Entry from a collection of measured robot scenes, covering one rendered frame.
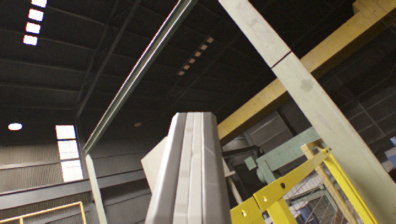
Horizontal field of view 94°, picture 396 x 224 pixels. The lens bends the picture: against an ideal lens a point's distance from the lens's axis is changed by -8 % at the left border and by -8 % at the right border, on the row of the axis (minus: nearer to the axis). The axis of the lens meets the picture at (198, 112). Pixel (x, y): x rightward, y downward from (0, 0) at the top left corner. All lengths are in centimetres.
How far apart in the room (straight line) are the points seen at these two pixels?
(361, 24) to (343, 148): 1112
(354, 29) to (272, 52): 1071
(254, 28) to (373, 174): 164
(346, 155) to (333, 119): 29
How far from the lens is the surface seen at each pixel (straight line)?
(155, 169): 963
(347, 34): 1263
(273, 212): 71
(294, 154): 1037
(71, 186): 1110
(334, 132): 188
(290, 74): 199
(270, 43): 214
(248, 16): 236
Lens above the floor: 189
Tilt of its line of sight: 23 degrees up
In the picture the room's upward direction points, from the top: 26 degrees counter-clockwise
